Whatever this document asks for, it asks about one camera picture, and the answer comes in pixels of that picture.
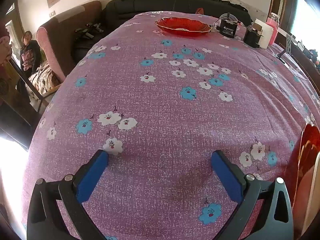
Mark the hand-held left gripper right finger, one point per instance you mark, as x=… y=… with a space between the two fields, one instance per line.
x=226 y=175

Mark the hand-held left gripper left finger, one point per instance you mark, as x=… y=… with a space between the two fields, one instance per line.
x=92 y=175

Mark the red scalloped glass plate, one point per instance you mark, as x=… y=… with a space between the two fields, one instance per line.
x=310 y=140
x=182 y=25

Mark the dark wooden chair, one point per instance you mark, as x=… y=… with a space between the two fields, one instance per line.
x=22 y=127

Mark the purple floral tablecloth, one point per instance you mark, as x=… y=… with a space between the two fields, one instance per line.
x=160 y=100

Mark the patterned blanket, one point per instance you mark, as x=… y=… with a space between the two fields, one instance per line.
x=43 y=80

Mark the brown armchair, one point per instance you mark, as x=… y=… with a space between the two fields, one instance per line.
x=57 y=45

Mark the black device with red light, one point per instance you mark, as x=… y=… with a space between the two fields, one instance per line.
x=83 y=33
x=95 y=27

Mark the black power supply box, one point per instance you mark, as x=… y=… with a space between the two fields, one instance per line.
x=227 y=28

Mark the metal phone stand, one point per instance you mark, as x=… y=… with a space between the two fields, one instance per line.
x=288 y=42

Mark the dark sill ornament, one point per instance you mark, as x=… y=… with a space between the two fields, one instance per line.
x=310 y=54

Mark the pink bottle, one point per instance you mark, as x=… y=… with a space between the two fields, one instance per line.
x=273 y=22

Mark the red plastic bag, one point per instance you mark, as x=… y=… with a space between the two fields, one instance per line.
x=200 y=11

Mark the wooden door glass panels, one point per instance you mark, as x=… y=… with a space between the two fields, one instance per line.
x=11 y=30

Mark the window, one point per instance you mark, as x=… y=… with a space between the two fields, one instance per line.
x=307 y=15

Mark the black sofa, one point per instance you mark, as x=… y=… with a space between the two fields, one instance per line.
x=162 y=5

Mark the wall socket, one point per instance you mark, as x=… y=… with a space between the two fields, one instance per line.
x=52 y=13

